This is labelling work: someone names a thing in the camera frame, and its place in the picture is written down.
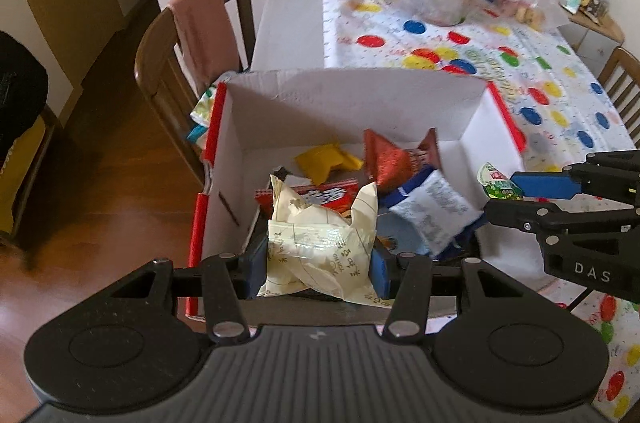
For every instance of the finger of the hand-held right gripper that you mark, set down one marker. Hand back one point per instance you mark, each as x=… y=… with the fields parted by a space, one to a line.
x=545 y=185
x=515 y=214

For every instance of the white and blue snack packet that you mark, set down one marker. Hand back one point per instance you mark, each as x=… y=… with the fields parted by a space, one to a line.
x=435 y=208

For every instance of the red cardboard box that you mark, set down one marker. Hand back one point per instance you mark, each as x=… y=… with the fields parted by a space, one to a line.
x=350 y=103

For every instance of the green jelly cup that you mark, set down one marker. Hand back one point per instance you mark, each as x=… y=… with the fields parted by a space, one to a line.
x=495 y=183

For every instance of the dark wooden chair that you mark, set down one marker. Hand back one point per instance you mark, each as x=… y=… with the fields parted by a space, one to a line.
x=52 y=138

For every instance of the cream snack packet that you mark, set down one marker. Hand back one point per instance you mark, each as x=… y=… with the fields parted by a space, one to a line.
x=315 y=248

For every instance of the balloon print tablecloth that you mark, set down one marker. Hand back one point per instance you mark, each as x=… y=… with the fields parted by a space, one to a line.
x=380 y=28

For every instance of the bread roll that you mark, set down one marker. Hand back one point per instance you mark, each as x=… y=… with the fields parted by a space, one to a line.
x=537 y=20
x=523 y=14

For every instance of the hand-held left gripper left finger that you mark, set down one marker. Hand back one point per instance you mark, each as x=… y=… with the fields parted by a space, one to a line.
x=258 y=268

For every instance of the yellow snack packet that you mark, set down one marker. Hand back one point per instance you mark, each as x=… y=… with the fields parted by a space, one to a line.
x=320 y=158

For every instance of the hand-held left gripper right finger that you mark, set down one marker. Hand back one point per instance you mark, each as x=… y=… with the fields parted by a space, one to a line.
x=381 y=274

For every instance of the yellow cloth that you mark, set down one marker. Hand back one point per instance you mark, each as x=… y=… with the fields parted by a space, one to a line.
x=25 y=183

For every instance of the red wafer snack packet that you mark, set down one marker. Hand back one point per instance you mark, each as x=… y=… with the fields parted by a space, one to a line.
x=332 y=195

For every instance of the brown wooden chair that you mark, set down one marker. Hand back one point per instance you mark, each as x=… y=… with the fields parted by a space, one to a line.
x=155 y=68

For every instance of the black bag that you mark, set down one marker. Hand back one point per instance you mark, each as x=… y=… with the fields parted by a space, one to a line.
x=20 y=83

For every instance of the wooden cabinet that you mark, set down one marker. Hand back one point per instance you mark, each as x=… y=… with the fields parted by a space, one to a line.
x=600 y=34

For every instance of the reddish brown snack packet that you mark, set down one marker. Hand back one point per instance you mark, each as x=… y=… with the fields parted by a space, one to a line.
x=390 y=163

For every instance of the slatted wooden chair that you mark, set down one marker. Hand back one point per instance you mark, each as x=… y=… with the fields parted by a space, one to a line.
x=625 y=73

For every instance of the pink cloth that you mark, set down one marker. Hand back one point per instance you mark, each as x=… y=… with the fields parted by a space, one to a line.
x=205 y=28

